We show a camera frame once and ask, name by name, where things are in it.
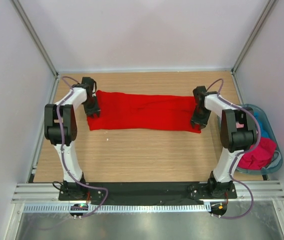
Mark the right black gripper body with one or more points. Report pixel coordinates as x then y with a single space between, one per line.
201 116

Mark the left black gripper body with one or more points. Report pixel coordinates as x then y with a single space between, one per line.
90 106

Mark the red t shirt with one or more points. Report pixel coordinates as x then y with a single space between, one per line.
139 111

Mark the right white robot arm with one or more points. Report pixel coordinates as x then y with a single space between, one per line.
216 103

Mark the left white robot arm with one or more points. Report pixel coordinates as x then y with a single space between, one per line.
60 128

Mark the light pink t shirt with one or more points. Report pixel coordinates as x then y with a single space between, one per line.
239 125

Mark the teal plastic laundry basket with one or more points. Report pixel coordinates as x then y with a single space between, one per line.
247 147

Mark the blue t shirt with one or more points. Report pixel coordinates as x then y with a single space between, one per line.
263 126

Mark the magenta t shirt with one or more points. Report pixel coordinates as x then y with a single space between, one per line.
260 157

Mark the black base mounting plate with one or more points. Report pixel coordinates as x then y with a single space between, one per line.
149 193

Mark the grey t shirt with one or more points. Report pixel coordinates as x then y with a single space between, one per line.
275 161

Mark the slotted cable duct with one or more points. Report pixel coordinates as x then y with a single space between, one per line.
105 209

